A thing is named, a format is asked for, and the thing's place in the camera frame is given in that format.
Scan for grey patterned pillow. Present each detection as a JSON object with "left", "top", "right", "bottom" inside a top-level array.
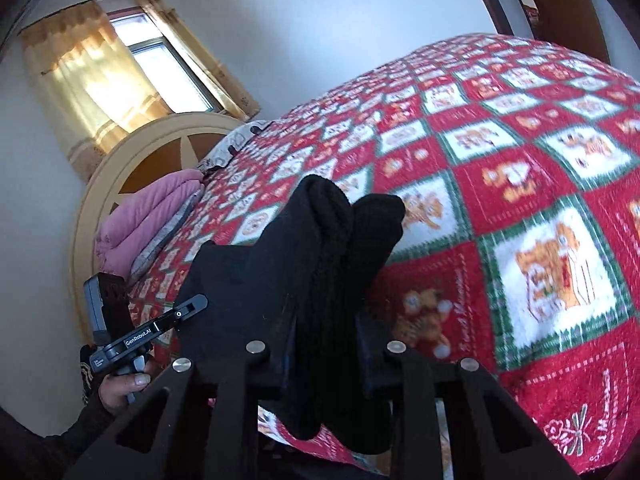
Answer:
[{"left": 196, "top": 120, "right": 274, "bottom": 175}]

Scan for person's left hand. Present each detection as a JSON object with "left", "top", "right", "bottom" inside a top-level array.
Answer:
[{"left": 98, "top": 372, "right": 152, "bottom": 414}]

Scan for cream wooden headboard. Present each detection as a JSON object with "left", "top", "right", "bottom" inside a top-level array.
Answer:
[{"left": 70, "top": 112, "right": 249, "bottom": 342}]

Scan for black pants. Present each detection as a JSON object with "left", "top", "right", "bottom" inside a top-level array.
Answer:
[{"left": 177, "top": 174, "right": 407, "bottom": 455}]

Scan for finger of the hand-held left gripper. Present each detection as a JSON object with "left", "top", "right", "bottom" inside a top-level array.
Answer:
[{"left": 149, "top": 294, "right": 209, "bottom": 334}]

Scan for person's left forearm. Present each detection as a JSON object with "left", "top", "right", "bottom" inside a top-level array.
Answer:
[{"left": 0, "top": 360, "right": 117, "bottom": 480}]

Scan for yellow curtain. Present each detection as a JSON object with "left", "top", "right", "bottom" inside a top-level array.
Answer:
[
  {"left": 19, "top": 0, "right": 174, "bottom": 182},
  {"left": 136, "top": 0, "right": 261, "bottom": 122}
]

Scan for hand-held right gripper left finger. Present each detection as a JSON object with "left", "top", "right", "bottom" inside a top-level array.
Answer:
[{"left": 65, "top": 309, "right": 299, "bottom": 480}]

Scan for pink folded quilt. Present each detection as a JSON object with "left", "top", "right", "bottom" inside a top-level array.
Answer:
[{"left": 95, "top": 169, "right": 205, "bottom": 286}]

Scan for red checkered printed blanket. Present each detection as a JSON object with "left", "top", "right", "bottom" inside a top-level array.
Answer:
[{"left": 127, "top": 34, "right": 640, "bottom": 476}]

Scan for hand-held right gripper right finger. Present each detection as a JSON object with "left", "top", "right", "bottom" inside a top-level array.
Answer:
[{"left": 356, "top": 311, "right": 577, "bottom": 480}]

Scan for brown wooden door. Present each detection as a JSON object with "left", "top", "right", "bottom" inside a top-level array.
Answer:
[{"left": 509, "top": 0, "right": 617, "bottom": 67}]

